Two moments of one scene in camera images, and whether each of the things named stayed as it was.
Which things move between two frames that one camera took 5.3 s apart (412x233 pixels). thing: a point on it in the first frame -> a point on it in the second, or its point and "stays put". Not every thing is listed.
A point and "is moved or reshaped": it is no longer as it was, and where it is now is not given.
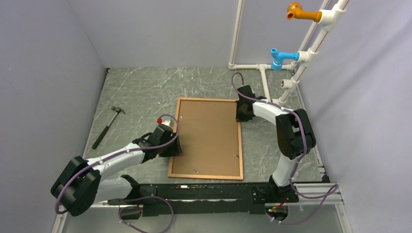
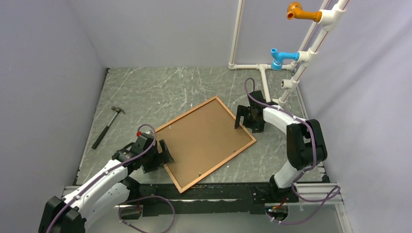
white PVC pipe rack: x=329 y=20 stays put
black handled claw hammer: x=118 y=109 stays put
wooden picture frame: x=241 y=177 is moved or reshaped
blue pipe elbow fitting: x=276 y=64 stays put
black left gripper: x=176 y=149 -> x=161 y=158
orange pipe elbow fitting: x=295 y=10 stays put
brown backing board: x=209 y=133 is moved or reshaped
